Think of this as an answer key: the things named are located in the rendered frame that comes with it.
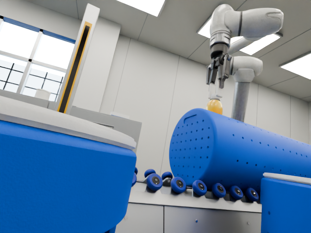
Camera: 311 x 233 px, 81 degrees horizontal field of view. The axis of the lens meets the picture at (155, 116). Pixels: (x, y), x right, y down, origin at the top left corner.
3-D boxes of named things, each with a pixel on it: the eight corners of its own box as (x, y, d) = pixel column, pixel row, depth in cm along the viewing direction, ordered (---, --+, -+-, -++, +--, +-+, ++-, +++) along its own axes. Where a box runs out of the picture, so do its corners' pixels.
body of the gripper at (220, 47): (206, 49, 84) (204, 68, 81) (220, 39, 76) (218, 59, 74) (219, 55, 86) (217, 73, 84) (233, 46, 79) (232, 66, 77)
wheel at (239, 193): (227, 185, 62) (231, 182, 60) (238, 190, 62) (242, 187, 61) (230, 197, 58) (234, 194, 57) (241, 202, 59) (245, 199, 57)
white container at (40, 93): (34, 101, 225) (38, 91, 228) (48, 105, 229) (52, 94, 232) (30, 98, 210) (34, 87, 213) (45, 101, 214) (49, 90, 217)
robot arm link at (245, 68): (220, 149, 158) (248, 154, 151) (220, 157, 144) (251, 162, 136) (231, 57, 140) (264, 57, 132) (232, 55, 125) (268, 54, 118)
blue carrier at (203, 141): (164, 181, 75) (172, 116, 83) (293, 199, 108) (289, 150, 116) (213, 192, 50) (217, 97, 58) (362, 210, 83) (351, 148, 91)
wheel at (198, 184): (189, 181, 55) (193, 177, 54) (201, 182, 57) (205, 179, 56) (194, 195, 52) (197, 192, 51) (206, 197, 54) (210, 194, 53)
